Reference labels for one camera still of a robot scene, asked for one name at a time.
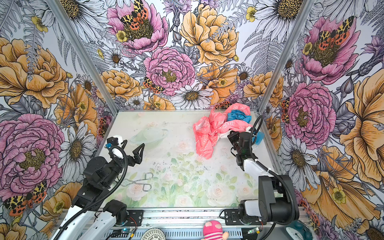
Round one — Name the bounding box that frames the white cloth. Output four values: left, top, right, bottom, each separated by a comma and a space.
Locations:
218, 127, 252, 139

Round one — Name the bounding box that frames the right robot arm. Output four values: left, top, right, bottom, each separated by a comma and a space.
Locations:
228, 131, 300, 226

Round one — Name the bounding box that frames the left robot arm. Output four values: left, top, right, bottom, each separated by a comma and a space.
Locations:
52, 136, 145, 240

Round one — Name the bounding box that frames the pink patterned cloth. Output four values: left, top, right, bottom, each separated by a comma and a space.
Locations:
193, 103, 251, 159

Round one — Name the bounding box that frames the metal scissors clamp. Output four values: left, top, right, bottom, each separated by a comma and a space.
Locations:
121, 173, 154, 192

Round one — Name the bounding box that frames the white woven round basket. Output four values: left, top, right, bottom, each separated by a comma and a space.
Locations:
141, 228, 166, 240

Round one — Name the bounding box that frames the pink striped plush toy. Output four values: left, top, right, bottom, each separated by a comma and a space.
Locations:
202, 220, 229, 240

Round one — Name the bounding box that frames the teal alarm clock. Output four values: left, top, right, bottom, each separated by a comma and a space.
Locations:
285, 220, 314, 240

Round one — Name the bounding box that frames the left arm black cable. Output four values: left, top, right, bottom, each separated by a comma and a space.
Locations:
52, 145, 129, 240

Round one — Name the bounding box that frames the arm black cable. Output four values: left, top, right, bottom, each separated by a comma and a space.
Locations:
249, 114, 298, 226
52, 145, 129, 240

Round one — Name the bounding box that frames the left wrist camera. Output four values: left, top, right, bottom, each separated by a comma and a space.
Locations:
105, 135, 123, 159

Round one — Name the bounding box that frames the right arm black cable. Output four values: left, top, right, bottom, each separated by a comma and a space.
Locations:
249, 114, 298, 226

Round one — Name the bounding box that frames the aluminium front rail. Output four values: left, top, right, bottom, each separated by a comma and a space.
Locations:
53, 206, 310, 231

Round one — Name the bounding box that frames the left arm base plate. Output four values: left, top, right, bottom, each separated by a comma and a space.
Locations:
119, 209, 144, 227

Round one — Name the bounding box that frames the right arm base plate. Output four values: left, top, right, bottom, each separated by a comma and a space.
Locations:
220, 209, 263, 226

